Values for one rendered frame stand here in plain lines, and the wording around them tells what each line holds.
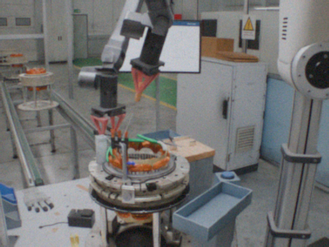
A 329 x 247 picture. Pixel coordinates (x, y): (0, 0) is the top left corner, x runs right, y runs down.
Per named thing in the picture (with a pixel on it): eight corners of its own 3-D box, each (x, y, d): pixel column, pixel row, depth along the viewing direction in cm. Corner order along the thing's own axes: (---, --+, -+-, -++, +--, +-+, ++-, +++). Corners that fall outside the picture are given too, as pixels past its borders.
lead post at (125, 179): (125, 185, 92) (123, 145, 88) (121, 181, 94) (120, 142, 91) (131, 184, 93) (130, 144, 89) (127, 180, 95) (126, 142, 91)
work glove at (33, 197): (21, 190, 150) (20, 186, 149) (45, 186, 155) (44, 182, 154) (27, 216, 129) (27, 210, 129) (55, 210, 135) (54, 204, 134)
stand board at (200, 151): (146, 148, 135) (146, 142, 134) (185, 140, 144) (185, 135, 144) (174, 166, 119) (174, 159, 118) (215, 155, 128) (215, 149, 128)
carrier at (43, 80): (19, 103, 317) (17, 72, 308) (58, 100, 329) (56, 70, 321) (16, 112, 282) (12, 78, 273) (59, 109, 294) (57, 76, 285)
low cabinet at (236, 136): (261, 170, 364) (272, 63, 329) (222, 182, 338) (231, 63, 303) (208, 143, 449) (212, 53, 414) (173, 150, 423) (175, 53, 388)
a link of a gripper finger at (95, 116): (90, 136, 110) (89, 109, 107) (106, 130, 115) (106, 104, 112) (103, 142, 106) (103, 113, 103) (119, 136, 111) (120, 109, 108)
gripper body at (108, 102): (90, 112, 107) (90, 90, 105) (113, 106, 115) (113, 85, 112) (103, 117, 104) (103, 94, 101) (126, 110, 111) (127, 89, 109)
